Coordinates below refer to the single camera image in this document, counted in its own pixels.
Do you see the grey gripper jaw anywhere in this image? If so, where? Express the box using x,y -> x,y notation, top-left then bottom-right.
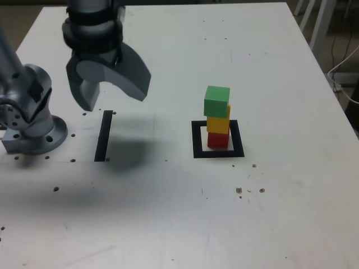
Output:
66,54 -> 101,112
75,43 -> 153,102

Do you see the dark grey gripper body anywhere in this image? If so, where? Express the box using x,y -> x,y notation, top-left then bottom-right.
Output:
72,47 -> 122,67

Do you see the green cube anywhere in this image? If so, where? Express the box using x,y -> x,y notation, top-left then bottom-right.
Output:
203,85 -> 231,118

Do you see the yellow cube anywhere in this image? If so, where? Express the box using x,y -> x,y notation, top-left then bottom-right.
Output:
206,104 -> 232,135

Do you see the red cube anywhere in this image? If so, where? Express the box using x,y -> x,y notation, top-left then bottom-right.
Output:
207,131 -> 230,149

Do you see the black tape square outline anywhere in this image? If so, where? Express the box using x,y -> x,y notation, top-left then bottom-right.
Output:
191,119 -> 245,159

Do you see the black tape strip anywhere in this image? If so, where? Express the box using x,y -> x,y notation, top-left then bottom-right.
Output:
94,110 -> 114,163

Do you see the white furniture leg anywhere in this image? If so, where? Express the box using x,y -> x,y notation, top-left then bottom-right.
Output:
310,0 -> 337,51
299,0 -> 317,31
293,0 -> 305,17

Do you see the white furniture base bar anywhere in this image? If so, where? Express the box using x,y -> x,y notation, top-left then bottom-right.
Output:
332,71 -> 359,85

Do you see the black box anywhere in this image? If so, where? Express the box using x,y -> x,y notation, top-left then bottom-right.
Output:
344,98 -> 359,135

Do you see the white cable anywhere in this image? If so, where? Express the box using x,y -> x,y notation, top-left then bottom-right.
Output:
327,46 -> 359,104

